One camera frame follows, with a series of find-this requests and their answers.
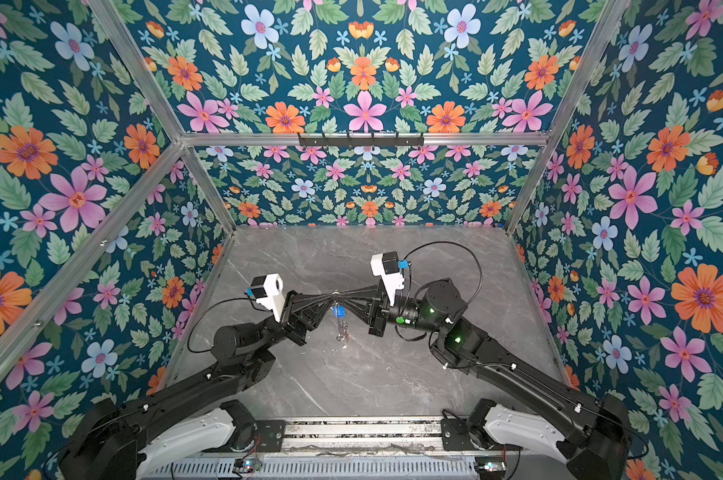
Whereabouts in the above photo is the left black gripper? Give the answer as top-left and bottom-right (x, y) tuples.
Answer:
(251, 292), (331, 356)

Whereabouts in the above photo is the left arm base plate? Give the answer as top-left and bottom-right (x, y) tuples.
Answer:
(229, 420), (286, 453)

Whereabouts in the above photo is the right camera cable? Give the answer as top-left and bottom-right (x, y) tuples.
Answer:
(401, 240), (483, 304)

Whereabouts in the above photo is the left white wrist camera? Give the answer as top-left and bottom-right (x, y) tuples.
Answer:
(246, 273), (286, 323)

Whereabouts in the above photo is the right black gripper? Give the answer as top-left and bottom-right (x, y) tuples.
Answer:
(341, 283), (447, 342)

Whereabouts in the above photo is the silver keyring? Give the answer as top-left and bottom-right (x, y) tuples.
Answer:
(333, 300), (349, 346)

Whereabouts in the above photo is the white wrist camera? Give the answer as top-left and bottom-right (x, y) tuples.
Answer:
(246, 273), (286, 323)
(371, 251), (409, 306)

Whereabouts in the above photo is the small circuit board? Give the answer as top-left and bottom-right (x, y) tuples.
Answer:
(233, 458), (262, 475)
(475, 458), (507, 480)

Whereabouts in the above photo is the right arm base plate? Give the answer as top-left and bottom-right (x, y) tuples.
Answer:
(441, 417), (479, 452)

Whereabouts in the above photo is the aluminium front rail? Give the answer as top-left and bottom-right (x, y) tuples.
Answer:
(150, 415), (579, 460)

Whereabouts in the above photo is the left camera cable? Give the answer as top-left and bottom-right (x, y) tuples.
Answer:
(186, 296), (254, 355)

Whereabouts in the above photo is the camera cable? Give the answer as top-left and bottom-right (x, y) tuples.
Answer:
(186, 296), (254, 355)
(401, 240), (483, 304)

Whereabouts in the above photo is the right small circuit board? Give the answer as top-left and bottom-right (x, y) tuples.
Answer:
(475, 458), (507, 480)

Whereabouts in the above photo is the left small circuit board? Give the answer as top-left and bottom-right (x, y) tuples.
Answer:
(233, 458), (262, 475)

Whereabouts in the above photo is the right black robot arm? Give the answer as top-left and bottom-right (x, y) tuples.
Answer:
(331, 279), (631, 479)

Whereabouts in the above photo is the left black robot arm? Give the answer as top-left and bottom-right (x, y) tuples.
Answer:
(58, 291), (338, 479)

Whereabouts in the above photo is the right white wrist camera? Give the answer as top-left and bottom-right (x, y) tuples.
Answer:
(371, 251), (409, 306)

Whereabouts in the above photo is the black hook rail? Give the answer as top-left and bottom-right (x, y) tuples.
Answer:
(297, 133), (425, 148)

